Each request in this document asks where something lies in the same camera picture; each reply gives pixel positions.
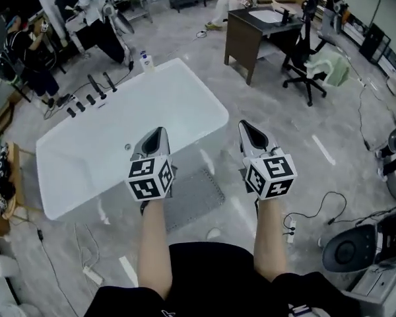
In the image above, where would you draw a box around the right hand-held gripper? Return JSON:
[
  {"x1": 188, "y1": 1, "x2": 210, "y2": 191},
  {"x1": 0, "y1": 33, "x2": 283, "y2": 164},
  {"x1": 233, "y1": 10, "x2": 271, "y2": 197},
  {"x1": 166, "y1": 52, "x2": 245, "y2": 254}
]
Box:
[{"x1": 238, "y1": 120, "x2": 298, "y2": 200}]

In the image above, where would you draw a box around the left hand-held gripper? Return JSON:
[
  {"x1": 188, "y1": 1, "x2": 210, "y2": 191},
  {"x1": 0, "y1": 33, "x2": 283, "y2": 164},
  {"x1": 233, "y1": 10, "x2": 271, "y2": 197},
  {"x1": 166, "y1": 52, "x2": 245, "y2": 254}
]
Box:
[{"x1": 124, "y1": 127, "x2": 179, "y2": 203}]

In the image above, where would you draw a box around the white bathtub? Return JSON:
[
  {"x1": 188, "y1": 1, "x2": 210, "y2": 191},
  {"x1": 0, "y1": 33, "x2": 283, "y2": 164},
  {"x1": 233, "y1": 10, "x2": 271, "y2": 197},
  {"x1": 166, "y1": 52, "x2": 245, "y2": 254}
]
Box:
[{"x1": 35, "y1": 57, "x2": 230, "y2": 221}]

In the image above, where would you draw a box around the grey floor mat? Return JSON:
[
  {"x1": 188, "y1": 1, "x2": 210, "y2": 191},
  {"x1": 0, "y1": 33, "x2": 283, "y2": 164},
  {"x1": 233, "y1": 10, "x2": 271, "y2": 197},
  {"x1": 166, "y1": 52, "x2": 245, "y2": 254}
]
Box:
[{"x1": 164, "y1": 168, "x2": 226, "y2": 233}]

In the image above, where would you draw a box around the person's right forearm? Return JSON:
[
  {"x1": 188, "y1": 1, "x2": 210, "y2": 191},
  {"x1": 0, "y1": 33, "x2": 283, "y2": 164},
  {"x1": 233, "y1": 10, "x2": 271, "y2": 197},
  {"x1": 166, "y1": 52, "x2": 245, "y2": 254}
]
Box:
[{"x1": 252, "y1": 195, "x2": 288, "y2": 282}]

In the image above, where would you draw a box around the person's left forearm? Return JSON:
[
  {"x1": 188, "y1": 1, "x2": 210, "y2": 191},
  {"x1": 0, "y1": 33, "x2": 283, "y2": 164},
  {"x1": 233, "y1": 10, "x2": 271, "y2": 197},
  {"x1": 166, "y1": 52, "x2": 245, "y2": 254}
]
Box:
[{"x1": 137, "y1": 198, "x2": 174, "y2": 300}]

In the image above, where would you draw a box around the black arched bathtub faucet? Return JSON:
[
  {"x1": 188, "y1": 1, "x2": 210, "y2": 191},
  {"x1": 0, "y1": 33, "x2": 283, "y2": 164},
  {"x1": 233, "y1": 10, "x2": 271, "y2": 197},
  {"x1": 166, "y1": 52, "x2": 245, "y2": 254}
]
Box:
[{"x1": 86, "y1": 72, "x2": 119, "y2": 100}]

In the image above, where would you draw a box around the white pump soap bottle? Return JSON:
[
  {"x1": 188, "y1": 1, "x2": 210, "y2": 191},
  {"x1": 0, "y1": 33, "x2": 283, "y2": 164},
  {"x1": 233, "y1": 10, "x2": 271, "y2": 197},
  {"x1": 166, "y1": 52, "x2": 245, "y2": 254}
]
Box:
[{"x1": 139, "y1": 50, "x2": 155, "y2": 74}]

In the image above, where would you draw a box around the white power strip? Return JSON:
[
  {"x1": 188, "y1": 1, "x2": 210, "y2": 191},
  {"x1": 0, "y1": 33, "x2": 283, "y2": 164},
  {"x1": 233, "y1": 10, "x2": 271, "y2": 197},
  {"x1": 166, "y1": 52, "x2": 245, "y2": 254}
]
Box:
[
  {"x1": 83, "y1": 265, "x2": 104, "y2": 285},
  {"x1": 285, "y1": 219, "x2": 298, "y2": 244}
]

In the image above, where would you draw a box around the black office chair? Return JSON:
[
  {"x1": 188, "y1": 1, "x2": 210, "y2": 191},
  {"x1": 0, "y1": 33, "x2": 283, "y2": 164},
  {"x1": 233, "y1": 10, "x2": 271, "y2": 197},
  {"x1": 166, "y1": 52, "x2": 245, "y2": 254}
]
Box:
[{"x1": 281, "y1": 0, "x2": 329, "y2": 108}]

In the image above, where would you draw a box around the dark wooden vanity desk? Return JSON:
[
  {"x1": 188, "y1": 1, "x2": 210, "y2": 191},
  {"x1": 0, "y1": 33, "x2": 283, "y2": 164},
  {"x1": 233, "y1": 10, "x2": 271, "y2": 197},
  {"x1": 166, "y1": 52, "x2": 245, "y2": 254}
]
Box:
[{"x1": 224, "y1": 7, "x2": 306, "y2": 86}]

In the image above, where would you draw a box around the pale green cloth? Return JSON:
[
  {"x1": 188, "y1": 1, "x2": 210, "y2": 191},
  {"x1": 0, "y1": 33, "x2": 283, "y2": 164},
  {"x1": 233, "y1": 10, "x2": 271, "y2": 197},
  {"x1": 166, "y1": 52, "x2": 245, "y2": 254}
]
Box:
[{"x1": 304, "y1": 50, "x2": 351, "y2": 88}]

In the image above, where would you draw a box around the white sink basin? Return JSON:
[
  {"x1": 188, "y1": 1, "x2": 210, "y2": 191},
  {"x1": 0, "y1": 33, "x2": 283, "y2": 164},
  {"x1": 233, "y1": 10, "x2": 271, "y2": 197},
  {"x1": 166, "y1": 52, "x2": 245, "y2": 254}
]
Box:
[{"x1": 248, "y1": 8, "x2": 284, "y2": 24}]

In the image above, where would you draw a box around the person's black shirt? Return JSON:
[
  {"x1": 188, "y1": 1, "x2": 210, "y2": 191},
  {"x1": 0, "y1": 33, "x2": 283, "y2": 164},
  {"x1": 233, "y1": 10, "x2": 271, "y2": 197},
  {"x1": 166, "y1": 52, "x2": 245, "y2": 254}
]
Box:
[{"x1": 92, "y1": 241, "x2": 360, "y2": 317}]

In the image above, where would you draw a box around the wooden stool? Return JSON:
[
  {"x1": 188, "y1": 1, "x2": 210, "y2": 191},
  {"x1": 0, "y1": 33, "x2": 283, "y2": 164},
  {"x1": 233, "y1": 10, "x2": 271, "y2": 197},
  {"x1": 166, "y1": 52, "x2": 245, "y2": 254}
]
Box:
[{"x1": 0, "y1": 142, "x2": 26, "y2": 221}]

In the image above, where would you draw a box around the black display cabinet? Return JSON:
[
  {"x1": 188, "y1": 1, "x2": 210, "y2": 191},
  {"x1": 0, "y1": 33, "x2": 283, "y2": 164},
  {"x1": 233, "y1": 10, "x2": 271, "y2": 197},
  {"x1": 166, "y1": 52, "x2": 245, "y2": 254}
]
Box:
[{"x1": 359, "y1": 23, "x2": 392, "y2": 66}]

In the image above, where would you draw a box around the white vanity cabinet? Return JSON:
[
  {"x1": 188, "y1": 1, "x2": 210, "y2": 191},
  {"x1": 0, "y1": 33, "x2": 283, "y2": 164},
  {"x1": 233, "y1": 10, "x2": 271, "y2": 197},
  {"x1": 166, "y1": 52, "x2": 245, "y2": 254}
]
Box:
[{"x1": 346, "y1": 262, "x2": 396, "y2": 317}]

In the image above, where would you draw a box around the long black floor cable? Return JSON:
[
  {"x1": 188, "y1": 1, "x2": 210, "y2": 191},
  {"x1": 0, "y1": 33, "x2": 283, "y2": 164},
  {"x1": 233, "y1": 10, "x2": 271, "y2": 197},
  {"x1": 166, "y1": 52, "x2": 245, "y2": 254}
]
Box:
[
  {"x1": 282, "y1": 192, "x2": 348, "y2": 226},
  {"x1": 348, "y1": 57, "x2": 374, "y2": 151}
]

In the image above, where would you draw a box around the thin white floor cable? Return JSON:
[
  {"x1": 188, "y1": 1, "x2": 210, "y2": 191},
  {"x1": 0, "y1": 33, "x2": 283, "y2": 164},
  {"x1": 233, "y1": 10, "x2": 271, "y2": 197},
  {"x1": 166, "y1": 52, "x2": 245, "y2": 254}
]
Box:
[{"x1": 74, "y1": 223, "x2": 102, "y2": 270}]

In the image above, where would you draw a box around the black cable with adapter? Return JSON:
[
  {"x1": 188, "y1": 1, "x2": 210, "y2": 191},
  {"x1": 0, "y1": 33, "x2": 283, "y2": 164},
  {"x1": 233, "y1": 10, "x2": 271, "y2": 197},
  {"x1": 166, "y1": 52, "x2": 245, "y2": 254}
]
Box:
[{"x1": 36, "y1": 228, "x2": 81, "y2": 317}]

